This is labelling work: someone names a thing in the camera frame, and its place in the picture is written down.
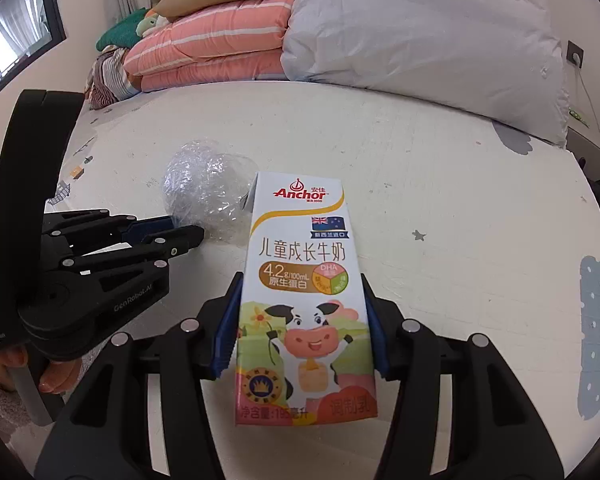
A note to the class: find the clear plastic wrap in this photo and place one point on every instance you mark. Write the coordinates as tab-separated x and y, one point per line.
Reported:
205	185

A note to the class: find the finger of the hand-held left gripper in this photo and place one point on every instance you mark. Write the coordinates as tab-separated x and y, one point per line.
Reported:
180	245
150	227

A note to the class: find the printed white mat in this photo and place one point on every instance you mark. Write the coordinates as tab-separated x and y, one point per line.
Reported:
455	185

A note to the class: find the window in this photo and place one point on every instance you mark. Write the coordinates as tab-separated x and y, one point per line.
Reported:
15	25

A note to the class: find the white pillow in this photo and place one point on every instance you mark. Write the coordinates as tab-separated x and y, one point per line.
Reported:
430	35

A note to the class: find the green blanket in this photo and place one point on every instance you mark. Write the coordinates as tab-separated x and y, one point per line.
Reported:
120	30

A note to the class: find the striped patterned cloth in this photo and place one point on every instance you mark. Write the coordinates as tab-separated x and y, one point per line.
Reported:
110	80

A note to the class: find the small milk carton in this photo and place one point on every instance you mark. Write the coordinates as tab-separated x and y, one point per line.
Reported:
305	290

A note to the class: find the person's left hand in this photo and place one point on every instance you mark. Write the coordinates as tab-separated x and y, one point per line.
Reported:
55	380

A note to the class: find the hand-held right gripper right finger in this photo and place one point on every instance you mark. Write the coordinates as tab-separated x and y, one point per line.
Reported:
374	327

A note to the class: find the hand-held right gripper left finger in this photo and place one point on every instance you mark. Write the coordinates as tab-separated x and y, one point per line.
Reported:
229	322

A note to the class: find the plush toy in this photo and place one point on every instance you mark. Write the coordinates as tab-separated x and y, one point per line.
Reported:
152	22

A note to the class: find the pink striped quilt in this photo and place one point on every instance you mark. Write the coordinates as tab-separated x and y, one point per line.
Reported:
205	40

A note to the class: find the wall socket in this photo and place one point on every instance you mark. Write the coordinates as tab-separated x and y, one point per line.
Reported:
575	54

